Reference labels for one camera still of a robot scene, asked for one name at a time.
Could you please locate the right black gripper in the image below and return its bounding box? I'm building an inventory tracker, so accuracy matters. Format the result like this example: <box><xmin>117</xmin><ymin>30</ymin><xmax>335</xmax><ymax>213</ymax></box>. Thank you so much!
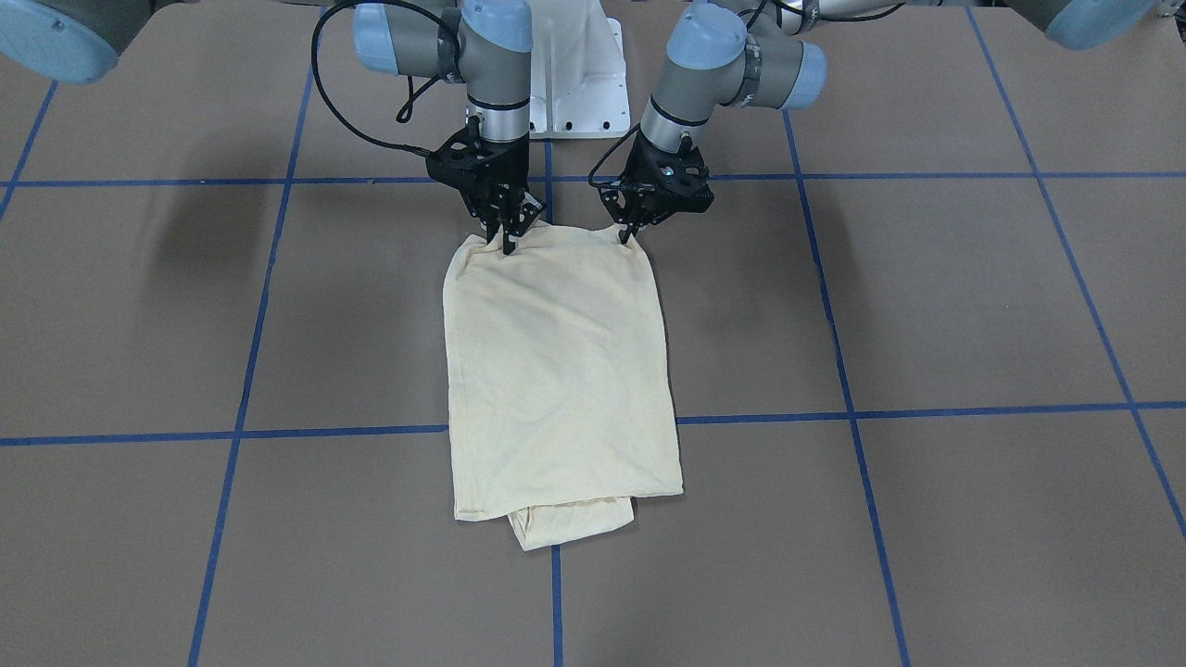
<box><xmin>426</xmin><ymin>120</ymin><xmax>547</xmax><ymax>255</ymax></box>

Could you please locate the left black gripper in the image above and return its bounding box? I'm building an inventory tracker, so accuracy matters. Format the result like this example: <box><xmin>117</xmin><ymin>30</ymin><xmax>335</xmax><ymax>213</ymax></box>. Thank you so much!
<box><xmin>598</xmin><ymin>131</ymin><xmax>714</xmax><ymax>244</ymax></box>

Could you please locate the beige printed t-shirt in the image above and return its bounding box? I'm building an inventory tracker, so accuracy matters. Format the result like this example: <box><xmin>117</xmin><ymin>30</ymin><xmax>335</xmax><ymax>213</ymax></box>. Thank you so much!
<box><xmin>442</xmin><ymin>225</ymin><xmax>686</xmax><ymax>550</ymax></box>

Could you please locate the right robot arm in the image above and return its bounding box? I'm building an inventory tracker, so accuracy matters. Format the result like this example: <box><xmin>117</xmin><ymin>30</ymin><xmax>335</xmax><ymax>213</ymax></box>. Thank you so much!
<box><xmin>1</xmin><ymin>1</ymin><xmax>546</xmax><ymax>254</ymax></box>

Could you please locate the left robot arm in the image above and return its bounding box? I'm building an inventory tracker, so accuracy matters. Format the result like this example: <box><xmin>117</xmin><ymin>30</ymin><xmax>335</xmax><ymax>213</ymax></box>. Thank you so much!
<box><xmin>587</xmin><ymin>1</ymin><xmax>903</xmax><ymax>244</ymax></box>

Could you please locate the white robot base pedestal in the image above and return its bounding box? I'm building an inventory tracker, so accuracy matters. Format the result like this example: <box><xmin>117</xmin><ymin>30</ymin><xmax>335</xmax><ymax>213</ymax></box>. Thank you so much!
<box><xmin>463</xmin><ymin>0</ymin><xmax>632</xmax><ymax>141</ymax></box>

